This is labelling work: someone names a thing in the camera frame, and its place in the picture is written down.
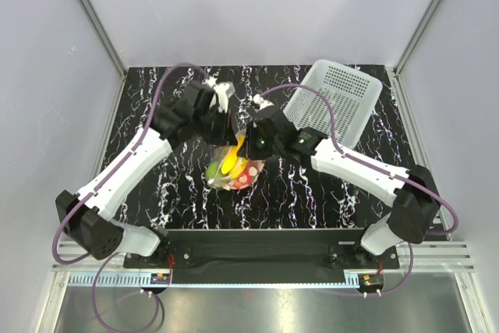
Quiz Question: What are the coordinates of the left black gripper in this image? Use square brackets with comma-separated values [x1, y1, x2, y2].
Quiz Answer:
[193, 106, 239, 147]

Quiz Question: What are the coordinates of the red dragon fruit toy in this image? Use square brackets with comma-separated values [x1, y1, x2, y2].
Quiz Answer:
[232, 161, 263, 190]

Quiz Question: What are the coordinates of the yellow banana bunch toy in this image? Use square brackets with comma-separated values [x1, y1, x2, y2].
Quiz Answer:
[221, 135, 248, 179]

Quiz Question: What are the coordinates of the green apple toy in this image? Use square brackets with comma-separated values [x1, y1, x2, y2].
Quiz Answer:
[206, 161, 219, 179]

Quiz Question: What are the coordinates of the clear dotted zip top bag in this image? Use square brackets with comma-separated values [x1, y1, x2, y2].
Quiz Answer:
[205, 129, 265, 190]

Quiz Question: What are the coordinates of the white plastic basket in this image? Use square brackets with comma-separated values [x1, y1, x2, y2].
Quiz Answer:
[284, 59, 383, 149]

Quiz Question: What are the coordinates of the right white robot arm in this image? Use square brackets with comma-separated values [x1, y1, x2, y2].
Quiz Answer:
[238, 105, 441, 268]

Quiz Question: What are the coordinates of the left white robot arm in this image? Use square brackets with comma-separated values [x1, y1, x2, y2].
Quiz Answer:
[55, 77, 237, 267]

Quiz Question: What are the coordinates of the black marble pattern mat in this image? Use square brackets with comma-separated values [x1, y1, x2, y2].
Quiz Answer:
[102, 65, 416, 229]

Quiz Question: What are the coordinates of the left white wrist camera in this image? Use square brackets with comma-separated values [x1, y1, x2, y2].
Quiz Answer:
[203, 76, 235, 113]

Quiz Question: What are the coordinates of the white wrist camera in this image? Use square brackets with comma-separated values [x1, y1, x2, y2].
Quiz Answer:
[251, 94, 274, 112]
[203, 76, 235, 113]

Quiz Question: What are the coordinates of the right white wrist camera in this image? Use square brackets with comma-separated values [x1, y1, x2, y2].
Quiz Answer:
[251, 94, 274, 112]

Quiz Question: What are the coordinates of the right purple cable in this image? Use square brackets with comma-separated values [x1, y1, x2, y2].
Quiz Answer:
[259, 83, 459, 297]

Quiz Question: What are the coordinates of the purple cable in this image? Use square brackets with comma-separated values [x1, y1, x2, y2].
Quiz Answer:
[259, 83, 459, 297]
[52, 62, 214, 330]

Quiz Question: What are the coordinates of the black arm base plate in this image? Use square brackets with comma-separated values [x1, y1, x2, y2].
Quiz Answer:
[123, 228, 400, 287]

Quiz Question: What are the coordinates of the slotted white cable duct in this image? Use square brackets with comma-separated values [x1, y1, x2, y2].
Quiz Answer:
[69, 271, 172, 288]

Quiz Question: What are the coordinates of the left aluminium frame post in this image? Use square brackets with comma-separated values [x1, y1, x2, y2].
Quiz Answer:
[54, 0, 128, 80]

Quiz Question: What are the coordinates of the aluminium frame post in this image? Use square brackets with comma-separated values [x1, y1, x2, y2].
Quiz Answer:
[393, 0, 469, 76]
[54, 0, 128, 80]

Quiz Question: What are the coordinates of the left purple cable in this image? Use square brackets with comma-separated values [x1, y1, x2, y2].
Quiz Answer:
[52, 62, 214, 330]

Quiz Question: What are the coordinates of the right aluminium frame post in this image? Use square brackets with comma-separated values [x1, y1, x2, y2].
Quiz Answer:
[393, 0, 469, 76]

